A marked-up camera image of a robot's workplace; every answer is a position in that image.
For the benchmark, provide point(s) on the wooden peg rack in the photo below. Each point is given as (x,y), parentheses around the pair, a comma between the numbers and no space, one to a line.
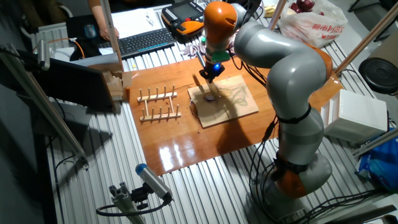
(158,116)

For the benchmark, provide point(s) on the orange black teach pendant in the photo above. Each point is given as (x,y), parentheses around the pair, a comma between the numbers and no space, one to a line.
(183,18)

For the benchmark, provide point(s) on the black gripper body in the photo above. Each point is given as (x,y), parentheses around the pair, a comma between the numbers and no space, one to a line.
(213,71)

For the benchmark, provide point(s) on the aluminium frame strut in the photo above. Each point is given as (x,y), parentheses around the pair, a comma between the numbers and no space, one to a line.
(112,34)
(377,141)
(276,14)
(40,102)
(370,37)

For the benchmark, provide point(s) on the white plastic shopping bag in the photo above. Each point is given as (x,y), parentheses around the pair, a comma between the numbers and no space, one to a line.
(323,29)

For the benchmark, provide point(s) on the white foam box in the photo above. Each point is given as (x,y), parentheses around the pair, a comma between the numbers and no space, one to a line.
(360,118)

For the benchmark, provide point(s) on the red onion half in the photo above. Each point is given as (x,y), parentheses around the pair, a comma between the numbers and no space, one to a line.
(209,97)

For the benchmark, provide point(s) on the silver depth camera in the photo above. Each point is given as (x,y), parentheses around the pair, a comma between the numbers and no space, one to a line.
(43,54)

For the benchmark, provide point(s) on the wooden cutting board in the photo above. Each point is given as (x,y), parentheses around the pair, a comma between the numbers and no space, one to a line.
(236,105)

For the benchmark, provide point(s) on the blue plastic bag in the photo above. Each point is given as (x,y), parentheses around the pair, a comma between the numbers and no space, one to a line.
(382,165)

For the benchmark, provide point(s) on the silver camera with blue end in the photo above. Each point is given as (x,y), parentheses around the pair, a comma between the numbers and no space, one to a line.
(154,182)

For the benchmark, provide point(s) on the pile of onion slices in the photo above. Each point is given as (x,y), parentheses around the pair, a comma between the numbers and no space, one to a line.
(192,49)

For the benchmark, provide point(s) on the black mouse mat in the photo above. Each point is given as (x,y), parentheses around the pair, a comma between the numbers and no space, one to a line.
(76,28)

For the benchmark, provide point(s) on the black round stool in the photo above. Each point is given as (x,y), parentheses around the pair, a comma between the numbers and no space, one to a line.
(381,74)

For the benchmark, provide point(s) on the grey computer mouse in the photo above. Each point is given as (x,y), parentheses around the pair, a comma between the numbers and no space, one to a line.
(90,31)

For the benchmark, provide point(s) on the dark red whole onion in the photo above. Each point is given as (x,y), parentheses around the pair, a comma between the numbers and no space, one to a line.
(294,7)
(306,4)

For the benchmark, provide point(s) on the brown cardboard box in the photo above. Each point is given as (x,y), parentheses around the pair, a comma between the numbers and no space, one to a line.
(115,84)

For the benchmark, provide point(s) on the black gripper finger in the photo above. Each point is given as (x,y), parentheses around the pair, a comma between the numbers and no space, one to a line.
(213,79)
(206,79)

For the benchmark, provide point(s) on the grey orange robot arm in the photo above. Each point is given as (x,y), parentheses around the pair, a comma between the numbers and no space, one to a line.
(295,74)

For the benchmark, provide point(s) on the black keyboard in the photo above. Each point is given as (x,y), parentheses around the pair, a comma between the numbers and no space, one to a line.
(140,42)

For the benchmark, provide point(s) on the black monitor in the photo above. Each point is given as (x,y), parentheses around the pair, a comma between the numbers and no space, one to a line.
(77,84)

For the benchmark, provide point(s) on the person's forearm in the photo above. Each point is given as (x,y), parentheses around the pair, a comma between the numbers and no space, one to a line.
(94,12)

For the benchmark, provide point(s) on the person's hand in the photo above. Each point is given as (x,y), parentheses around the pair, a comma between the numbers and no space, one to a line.
(103,33)

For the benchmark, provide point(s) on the short aluminium profile stand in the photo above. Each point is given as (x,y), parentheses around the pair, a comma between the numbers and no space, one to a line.
(124,202)

